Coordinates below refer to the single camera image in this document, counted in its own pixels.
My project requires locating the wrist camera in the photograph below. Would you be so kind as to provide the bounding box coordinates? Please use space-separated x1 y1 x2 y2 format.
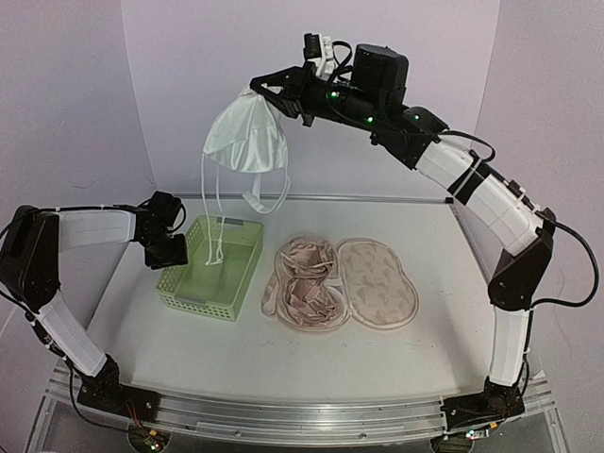
139 191 187 233
303 33 353 84

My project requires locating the green perforated plastic basket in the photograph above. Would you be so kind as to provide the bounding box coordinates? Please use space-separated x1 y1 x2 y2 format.
156 215 264 322

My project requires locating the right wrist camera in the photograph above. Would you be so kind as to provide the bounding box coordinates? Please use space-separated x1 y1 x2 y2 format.
303 33 353 84

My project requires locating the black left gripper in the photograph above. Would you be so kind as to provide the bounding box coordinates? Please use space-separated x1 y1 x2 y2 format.
141 229 188 270

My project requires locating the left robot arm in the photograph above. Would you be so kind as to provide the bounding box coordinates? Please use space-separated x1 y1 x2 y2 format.
1 197 188 378

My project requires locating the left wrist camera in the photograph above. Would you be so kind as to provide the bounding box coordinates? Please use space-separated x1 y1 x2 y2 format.
139 191 187 233

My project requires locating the pink satin lace bra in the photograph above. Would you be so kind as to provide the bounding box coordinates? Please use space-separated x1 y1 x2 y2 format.
260 236 348 332

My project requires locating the white satin bra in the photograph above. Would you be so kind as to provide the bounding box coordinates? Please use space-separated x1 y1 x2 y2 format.
200 89 292 268

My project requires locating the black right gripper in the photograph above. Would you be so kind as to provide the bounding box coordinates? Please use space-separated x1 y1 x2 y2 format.
248 59 380 130

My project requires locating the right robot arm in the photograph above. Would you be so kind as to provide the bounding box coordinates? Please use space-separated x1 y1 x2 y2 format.
250 34 562 418

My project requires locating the floral mesh laundry bag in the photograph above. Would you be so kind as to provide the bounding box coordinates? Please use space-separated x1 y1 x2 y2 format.
260 237 422 334

